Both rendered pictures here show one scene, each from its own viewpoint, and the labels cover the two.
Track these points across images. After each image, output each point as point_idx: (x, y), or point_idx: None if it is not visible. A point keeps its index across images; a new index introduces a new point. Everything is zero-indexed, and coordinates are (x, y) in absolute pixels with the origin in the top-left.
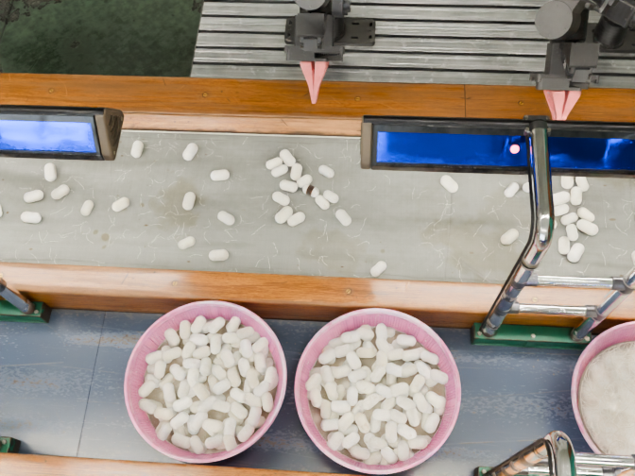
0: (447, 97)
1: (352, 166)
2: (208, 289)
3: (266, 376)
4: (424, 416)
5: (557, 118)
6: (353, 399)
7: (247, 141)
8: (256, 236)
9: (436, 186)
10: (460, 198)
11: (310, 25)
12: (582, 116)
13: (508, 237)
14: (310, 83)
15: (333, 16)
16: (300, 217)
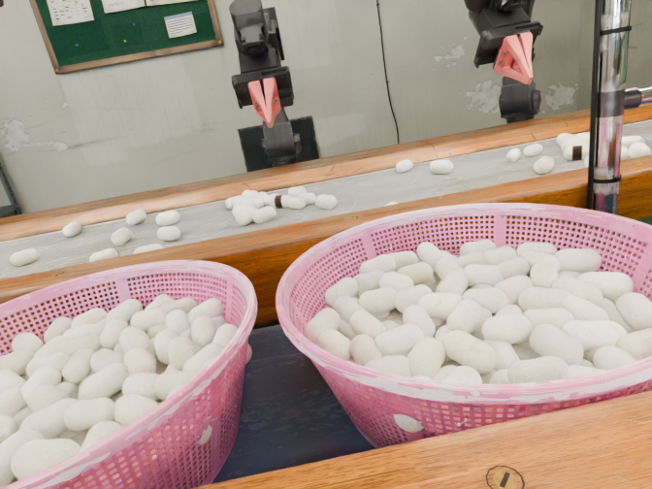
0: (407, 145)
1: (327, 189)
2: (117, 266)
3: (215, 337)
4: (608, 312)
5: (523, 61)
6: (424, 316)
7: (205, 206)
8: (210, 239)
9: (428, 176)
10: (461, 174)
11: (248, 19)
12: (541, 122)
13: (543, 158)
14: (261, 101)
15: (274, 48)
16: (268, 208)
